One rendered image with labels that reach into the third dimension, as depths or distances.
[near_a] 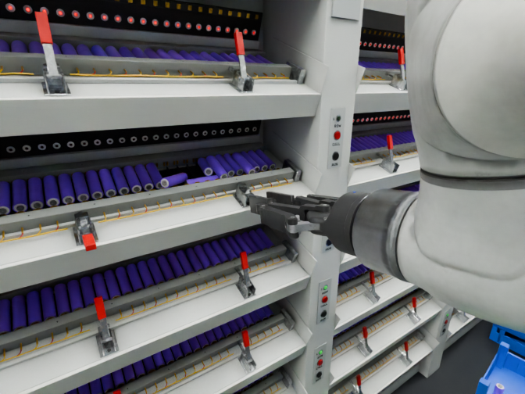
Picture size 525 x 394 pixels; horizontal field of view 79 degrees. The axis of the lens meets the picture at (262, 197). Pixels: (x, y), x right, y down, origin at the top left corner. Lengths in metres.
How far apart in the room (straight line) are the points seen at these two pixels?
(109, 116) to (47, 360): 0.39
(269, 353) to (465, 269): 0.64
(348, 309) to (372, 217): 0.69
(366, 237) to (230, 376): 0.56
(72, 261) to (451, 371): 1.57
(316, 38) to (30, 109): 0.47
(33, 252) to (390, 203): 0.45
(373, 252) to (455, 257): 0.09
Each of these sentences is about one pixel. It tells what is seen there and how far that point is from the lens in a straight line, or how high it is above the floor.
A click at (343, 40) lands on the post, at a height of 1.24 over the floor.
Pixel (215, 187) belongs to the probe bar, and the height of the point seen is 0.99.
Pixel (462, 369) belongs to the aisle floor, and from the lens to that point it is 1.80.
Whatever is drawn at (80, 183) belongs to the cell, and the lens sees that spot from 0.60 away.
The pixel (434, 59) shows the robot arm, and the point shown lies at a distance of 0.21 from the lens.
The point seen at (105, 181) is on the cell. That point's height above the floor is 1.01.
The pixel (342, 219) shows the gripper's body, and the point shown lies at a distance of 0.36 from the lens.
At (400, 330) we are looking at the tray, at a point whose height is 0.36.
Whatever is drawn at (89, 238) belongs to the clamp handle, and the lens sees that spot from 0.47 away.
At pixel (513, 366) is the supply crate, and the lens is 1.24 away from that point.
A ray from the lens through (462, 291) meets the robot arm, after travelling 0.29.
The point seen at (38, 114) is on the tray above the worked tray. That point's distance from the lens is 0.47.
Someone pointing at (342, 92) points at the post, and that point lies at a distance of 0.68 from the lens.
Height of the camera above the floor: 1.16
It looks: 19 degrees down
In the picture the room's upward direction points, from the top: straight up
